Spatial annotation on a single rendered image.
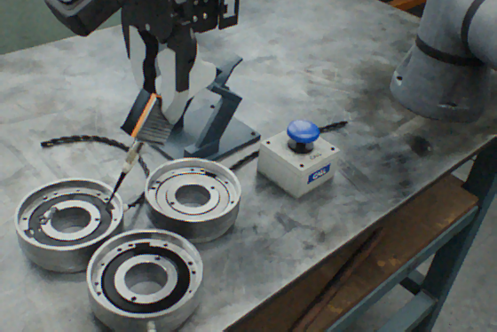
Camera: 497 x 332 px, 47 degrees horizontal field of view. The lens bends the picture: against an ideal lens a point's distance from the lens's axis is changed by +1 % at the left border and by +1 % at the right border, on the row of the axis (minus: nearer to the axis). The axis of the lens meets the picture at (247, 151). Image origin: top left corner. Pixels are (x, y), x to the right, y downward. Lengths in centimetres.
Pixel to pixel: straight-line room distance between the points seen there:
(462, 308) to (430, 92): 98
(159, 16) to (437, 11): 47
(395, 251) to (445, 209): 17
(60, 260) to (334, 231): 29
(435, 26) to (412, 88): 10
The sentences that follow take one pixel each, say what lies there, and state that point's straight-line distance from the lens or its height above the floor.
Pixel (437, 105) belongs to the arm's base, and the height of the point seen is 82.
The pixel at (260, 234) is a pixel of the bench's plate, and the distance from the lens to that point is 64.
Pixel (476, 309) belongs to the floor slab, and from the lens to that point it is 178.
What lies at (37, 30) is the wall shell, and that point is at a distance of 236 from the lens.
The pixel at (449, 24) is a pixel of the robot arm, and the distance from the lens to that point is 85.
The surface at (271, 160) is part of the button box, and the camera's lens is 69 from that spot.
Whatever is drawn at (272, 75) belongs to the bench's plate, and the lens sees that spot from 93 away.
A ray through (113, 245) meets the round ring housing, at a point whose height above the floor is 83.
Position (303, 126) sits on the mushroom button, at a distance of 68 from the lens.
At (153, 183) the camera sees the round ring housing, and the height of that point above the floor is 83.
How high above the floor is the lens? 125
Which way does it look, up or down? 37 degrees down
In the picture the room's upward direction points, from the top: 7 degrees clockwise
